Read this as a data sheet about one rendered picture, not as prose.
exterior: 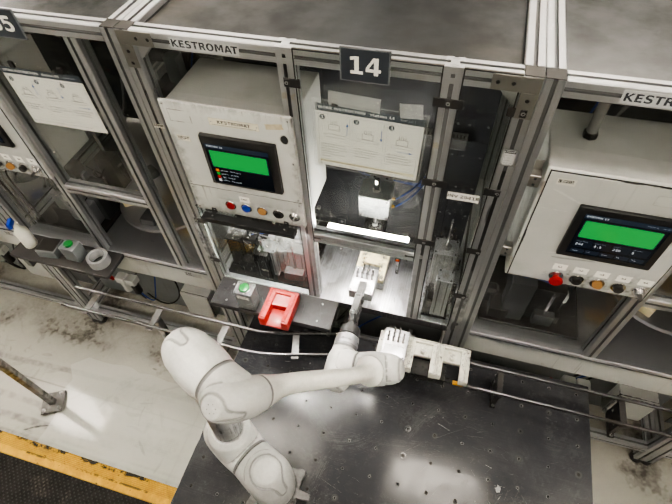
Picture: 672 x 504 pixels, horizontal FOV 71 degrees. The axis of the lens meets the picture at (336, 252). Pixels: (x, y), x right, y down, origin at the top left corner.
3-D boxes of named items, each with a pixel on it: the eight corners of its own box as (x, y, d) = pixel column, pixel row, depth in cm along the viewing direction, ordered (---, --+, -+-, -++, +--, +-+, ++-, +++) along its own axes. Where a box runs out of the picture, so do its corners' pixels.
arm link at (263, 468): (273, 520, 166) (263, 509, 149) (239, 483, 174) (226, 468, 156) (305, 483, 173) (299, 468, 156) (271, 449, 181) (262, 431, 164)
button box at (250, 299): (238, 307, 200) (232, 291, 191) (245, 292, 205) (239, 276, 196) (255, 311, 199) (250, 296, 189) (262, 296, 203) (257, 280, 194)
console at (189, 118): (195, 212, 172) (151, 104, 136) (226, 161, 189) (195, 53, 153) (303, 233, 164) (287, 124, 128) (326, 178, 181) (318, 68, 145)
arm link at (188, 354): (237, 483, 172) (200, 441, 181) (270, 449, 180) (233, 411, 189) (188, 394, 114) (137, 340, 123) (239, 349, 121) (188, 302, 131)
